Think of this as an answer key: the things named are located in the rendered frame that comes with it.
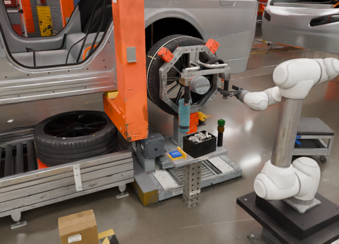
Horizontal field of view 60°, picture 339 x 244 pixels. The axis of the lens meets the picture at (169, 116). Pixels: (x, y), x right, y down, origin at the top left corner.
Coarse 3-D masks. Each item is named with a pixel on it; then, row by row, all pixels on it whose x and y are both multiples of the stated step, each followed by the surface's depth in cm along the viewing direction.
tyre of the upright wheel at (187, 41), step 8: (160, 40) 240; (168, 40) 232; (176, 40) 226; (184, 40) 227; (192, 40) 230; (200, 40) 234; (152, 48) 238; (160, 48) 228; (168, 48) 224; (176, 48) 226; (152, 56) 231; (152, 64) 226; (160, 64) 225; (152, 72) 225; (152, 80) 227; (152, 88) 230; (152, 96) 234; (160, 104) 238; (168, 112) 244; (176, 112) 247
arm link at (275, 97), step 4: (272, 88) 196; (276, 88) 195; (268, 92) 197; (272, 92) 195; (276, 92) 193; (268, 96) 196; (272, 96) 194; (276, 96) 193; (280, 96) 192; (272, 100) 196; (276, 100) 195; (280, 100) 195; (268, 104) 198; (272, 104) 201
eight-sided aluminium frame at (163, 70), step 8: (184, 48) 220; (192, 48) 223; (200, 48) 226; (208, 48) 229; (176, 56) 219; (208, 56) 234; (168, 64) 219; (216, 64) 238; (160, 72) 221; (160, 80) 225; (216, 80) 244; (160, 88) 228; (216, 88) 246; (160, 96) 229; (208, 96) 251; (168, 104) 231; (200, 104) 250; (208, 104) 249; (192, 112) 244
